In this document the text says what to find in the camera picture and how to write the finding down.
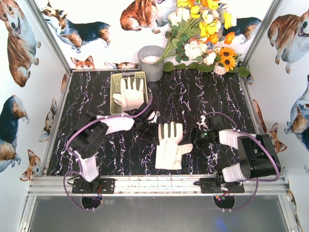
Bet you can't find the white work glove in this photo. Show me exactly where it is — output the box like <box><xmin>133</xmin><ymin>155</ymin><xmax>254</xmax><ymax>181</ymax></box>
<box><xmin>112</xmin><ymin>77</ymin><xmax>144</xmax><ymax>112</ymax></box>

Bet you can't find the white grey glove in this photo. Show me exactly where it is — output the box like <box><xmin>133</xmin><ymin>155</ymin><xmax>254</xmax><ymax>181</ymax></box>
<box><xmin>155</xmin><ymin>121</ymin><xmax>193</xmax><ymax>170</ymax></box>

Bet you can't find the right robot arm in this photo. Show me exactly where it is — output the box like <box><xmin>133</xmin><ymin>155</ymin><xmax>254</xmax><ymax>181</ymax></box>
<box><xmin>178</xmin><ymin>112</ymin><xmax>281</xmax><ymax>183</ymax></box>

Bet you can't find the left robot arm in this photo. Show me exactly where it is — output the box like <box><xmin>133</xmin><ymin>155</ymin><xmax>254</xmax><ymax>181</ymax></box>
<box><xmin>66</xmin><ymin>103</ymin><xmax>159</xmax><ymax>183</ymax></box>

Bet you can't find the yellow-green storage basket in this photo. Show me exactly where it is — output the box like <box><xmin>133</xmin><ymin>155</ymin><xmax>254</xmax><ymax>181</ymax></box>
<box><xmin>110</xmin><ymin>71</ymin><xmax>148</xmax><ymax>115</ymax></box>

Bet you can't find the grey metal bucket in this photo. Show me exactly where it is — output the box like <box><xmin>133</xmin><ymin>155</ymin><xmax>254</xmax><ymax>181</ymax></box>
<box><xmin>138</xmin><ymin>45</ymin><xmax>164</xmax><ymax>82</ymax></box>

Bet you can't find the artificial flower bouquet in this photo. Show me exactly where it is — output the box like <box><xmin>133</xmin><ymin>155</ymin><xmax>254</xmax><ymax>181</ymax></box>
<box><xmin>154</xmin><ymin>0</ymin><xmax>251</xmax><ymax>78</ymax></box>

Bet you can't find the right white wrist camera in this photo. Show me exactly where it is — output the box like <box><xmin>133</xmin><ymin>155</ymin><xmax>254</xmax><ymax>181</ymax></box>
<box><xmin>196</xmin><ymin>116</ymin><xmax>209</xmax><ymax>131</ymax></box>

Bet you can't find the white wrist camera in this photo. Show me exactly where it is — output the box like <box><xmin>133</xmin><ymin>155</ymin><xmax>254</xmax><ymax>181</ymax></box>
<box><xmin>196</xmin><ymin>116</ymin><xmax>209</xmax><ymax>131</ymax></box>
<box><xmin>148</xmin><ymin>111</ymin><xmax>160</xmax><ymax>123</ymax></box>

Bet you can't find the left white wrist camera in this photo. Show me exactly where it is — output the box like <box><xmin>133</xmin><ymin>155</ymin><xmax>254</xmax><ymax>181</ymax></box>
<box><xmin>148</xmin><ymin>111</ymin><xmax>160</xmax><ymax>123</ymax></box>

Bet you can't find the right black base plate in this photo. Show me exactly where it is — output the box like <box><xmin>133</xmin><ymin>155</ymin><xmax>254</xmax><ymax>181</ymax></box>
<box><xmin>193</xmin><ymin>178</ymin><xmax>245</xmax><ymax>193</ymax></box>

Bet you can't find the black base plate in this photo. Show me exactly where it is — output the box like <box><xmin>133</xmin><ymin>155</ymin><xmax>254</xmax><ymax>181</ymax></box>
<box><xmin>193</xmin><ymin>178</ymin><xmax>245</xmax><ymax>193</ymax></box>
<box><xmin>72</xmin><ymin>178</ymin><xmax>115</xmax><ymax>194</ymax></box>

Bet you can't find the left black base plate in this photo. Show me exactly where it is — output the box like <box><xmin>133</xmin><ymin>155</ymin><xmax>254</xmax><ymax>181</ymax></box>
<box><xmin>72</xmin><ymin>178</ymin><xmax>115</xmax><ymax>194</ymax></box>

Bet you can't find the aluminium front rail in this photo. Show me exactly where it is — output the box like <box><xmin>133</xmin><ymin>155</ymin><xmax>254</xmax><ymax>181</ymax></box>
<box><xmin>27</xmin><ymin>174</ymin><xmax>289</xmax><ymax>196</ymax></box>

